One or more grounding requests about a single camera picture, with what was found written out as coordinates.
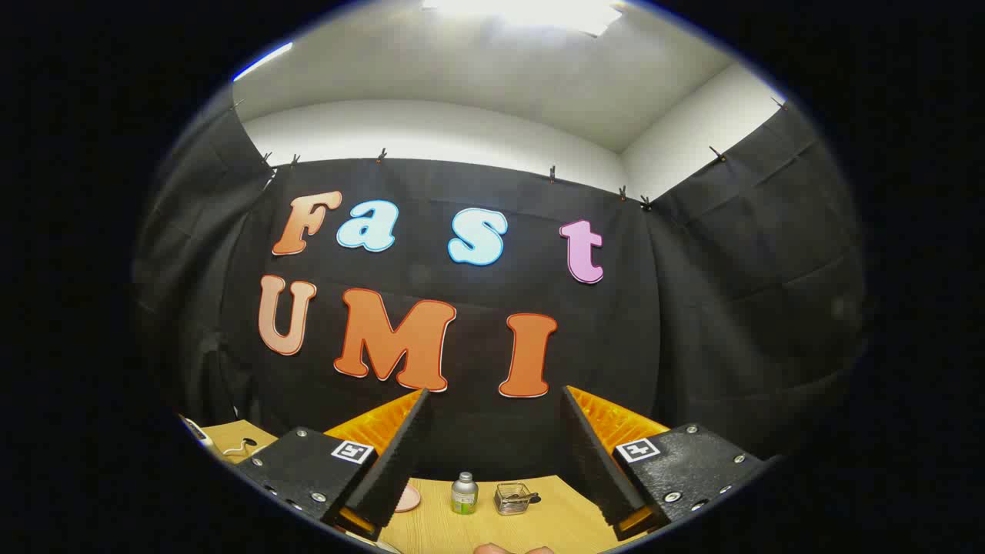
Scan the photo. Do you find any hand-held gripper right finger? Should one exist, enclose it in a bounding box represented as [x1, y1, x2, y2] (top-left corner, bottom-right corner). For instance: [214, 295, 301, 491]
[562, 385, 772, 542]

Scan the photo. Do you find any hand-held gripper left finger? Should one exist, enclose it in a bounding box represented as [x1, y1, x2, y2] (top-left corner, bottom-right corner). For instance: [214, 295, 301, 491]
[233, 388, 432, 542]

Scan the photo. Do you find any silver bottle with green label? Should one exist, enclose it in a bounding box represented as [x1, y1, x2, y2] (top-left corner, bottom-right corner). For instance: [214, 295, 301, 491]
[451, 472, 479, 516]

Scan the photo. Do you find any white toaster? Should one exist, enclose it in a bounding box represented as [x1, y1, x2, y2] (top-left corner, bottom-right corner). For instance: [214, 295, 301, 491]
[179, 415, 225, 462]

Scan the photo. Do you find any row of cloth clips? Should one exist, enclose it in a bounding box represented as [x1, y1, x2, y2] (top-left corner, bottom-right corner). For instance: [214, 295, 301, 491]
[231, 96, 790, 212]

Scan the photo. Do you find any wire mesh basket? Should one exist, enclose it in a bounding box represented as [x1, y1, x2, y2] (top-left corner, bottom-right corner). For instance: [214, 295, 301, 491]
[493, 482, 541, 516]

